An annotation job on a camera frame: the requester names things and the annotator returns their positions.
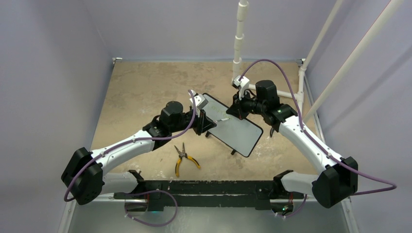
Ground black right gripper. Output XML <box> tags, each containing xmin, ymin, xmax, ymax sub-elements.
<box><xmin>226</xmin><ymin>89</ymin><xmax>266</xmax><ymax>121</ymax></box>

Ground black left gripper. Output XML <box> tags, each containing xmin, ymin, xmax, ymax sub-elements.
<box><xmin>170</xmin><ymin>107</ymin><xmax>216</xmax><ymax>135</ymax></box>

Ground black-framed whiteboard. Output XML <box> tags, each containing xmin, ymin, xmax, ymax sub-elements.
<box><xmin>203</xmin><ymin>93</ymin><xmax>264</xmax><ymax>158</ymax></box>

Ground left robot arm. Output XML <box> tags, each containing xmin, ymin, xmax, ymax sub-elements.
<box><xmin>61</xmin><ymin>96</ymin><xmax>217</xmax><ymax>205</ymax></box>

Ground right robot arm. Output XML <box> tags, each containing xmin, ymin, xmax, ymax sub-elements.
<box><xmin>226</xmin><ymin>78</ymin><xmax>358</xmax><ymax>208</ymax></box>

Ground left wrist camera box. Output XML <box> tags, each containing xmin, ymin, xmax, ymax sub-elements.
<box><xmin>189</xmin><ymin>94</ymin><xmax>209</xmax><ymax>110</ymax></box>

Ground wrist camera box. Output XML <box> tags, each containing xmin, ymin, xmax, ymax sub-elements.
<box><xmin>189</xmin><ymin>94</ymin><xmax>209</xmax><ymax>110</ymax></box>
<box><xmin>232</xmin><ymin>75</ymin><xmax>250</xmax><ymax>100</ymax></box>

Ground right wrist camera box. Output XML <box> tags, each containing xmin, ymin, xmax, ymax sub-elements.
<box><xmin>232</xmin><ymin>75</ymin><xmax>250</xmax><ymax>100</ymax></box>

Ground yellow-handled pliers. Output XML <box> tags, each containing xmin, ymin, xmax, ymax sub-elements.
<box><xmin>173</xmin><ymin>142</ymin><xmax>201</xmax><ymax>178</ymax></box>

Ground white PVC pipe frame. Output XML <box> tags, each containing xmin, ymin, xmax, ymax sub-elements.
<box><xmin>231</xmin><ymin>0</ymin><xmax>405</xmax><ymax>123</ymax></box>

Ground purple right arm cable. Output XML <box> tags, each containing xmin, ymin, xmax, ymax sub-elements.
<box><xmin>239</xmin><ymin>59</ymin><xmax>398</xmax><ymax>197</ymax></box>

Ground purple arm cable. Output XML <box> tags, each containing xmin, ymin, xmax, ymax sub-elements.
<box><xmin>239</xmin><ymin>59</ymin><xmax>398</xmax><ymax>197</ymax></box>
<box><xmin>64</xmin><ymin>90</ymin><xmax>197</xmax><ymax>202</ymax></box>

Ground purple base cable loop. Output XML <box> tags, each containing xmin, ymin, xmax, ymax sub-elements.
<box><xmin>124</xmin><ymin>189</ymin><xmax>179</xmax><ymax>228</ymax></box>

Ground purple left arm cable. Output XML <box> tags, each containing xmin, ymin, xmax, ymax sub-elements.
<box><xmin>64</xmin><ymin>90</ymin><xmax>197</xmax><ymax>202</ymax></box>

